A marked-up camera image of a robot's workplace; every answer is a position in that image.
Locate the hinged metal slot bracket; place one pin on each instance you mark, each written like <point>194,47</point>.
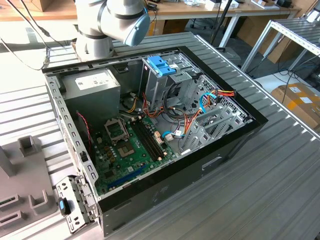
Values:
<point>85,192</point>

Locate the blue plastic drive latch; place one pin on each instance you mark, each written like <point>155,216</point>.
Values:
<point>160,65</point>

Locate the green motherboard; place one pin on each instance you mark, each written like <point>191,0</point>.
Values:
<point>125,166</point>

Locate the large brown cardboard boxes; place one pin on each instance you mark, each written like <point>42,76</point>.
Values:
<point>250,32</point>

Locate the cardboard box under desk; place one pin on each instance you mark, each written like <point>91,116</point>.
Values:
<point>175,26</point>

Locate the black open PC case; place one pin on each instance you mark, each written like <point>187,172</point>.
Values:
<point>175,190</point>

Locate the metal disk bay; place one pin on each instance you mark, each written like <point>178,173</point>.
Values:
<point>197,131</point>

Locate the grey parts rack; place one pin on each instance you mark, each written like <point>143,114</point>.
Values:
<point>25,175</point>

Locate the blue expansion slot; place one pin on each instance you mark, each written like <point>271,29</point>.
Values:
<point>127,176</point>

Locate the metal slat shelf frame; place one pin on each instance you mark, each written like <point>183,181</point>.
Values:
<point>295,27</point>

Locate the grey power supply unit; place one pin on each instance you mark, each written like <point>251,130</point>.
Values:
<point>92,100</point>

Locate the long wooden desk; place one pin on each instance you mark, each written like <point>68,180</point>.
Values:
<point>200,11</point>

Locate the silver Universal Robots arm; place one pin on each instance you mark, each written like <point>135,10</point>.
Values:
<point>92,42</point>

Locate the black tripod stand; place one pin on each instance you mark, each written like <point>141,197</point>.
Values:
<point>221,22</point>

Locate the CPU socket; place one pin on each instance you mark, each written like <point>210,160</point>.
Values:
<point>126,150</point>

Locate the black RAM slot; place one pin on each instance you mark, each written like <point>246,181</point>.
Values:
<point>153,138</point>
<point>150,139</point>
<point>144,141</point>
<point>147,140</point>

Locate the metal drive cage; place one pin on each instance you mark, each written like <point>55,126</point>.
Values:
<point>155,87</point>

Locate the cardboard box with labels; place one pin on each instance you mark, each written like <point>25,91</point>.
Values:
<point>295,105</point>

